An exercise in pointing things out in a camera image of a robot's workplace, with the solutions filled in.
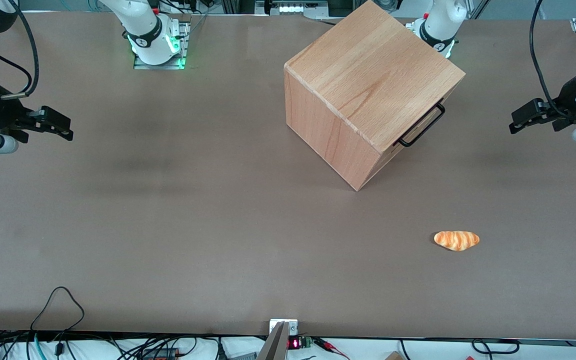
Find orange toy bread roll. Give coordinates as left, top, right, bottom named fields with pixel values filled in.
left=433, top=230, right=481, bottom=252

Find black coiled cable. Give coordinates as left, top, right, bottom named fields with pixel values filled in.
left=471, top=338, right=521, bottom=355

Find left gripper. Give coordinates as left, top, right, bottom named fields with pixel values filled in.
left=509, top=67, right=576, bottom=135

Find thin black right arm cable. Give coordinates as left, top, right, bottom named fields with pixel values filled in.
left=0, top=32, right=34, bottom=89

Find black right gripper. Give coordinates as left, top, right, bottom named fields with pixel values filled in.
left=0, top=92, right=74, bottom=145

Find orange and black device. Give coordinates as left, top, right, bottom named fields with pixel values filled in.
left=139, top=347, right=178, bottom=360

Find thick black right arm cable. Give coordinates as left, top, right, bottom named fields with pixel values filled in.
left=0, top=0, right=40, bottom=99

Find black device with white lights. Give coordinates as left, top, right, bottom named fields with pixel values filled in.
left=264, top=0, right=330, bottom=16

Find red and black clip wires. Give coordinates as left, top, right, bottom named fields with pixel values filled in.
left=312, top=337, right=351, bottom=360

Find wooden drawer with black handle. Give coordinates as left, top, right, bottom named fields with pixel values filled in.
left=392, top=102, right=446, bottom=149

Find grey metal camera bracket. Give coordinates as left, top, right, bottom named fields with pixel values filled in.
left=258, top=318, right=299, bottom=360

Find black looped cable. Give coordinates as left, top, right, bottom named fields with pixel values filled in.
left=29, top=286, right=86, bottom=347

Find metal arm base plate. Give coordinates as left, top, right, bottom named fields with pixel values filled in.
left=133, top=14, right=192, bottom=70

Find light wooden drawer cabinet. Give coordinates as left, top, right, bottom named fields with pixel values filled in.
left=284, top=0, right=466, bottom=192

